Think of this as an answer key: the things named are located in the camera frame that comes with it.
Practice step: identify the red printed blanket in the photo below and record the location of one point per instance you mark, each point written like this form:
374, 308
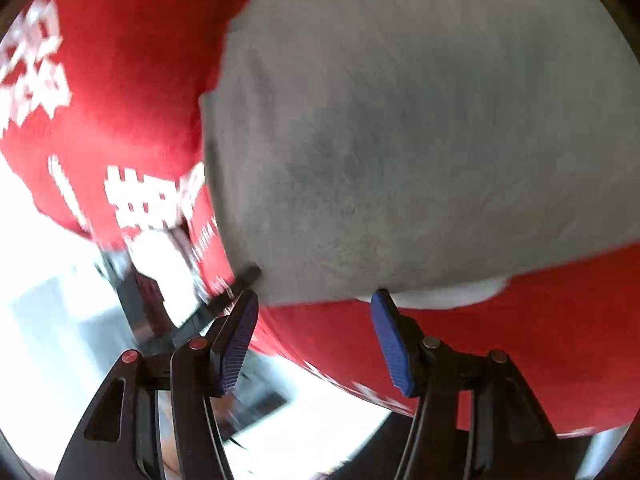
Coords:
130, 90

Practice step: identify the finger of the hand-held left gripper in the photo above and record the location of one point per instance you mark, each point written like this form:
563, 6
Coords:
227, 292

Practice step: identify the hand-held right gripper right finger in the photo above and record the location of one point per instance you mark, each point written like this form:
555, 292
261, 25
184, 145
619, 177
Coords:
396, 342

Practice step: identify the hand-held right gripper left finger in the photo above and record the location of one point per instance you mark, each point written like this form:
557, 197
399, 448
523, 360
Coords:
237, 342

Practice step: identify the grey sweater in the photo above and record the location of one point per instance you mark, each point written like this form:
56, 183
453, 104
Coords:
410, 125

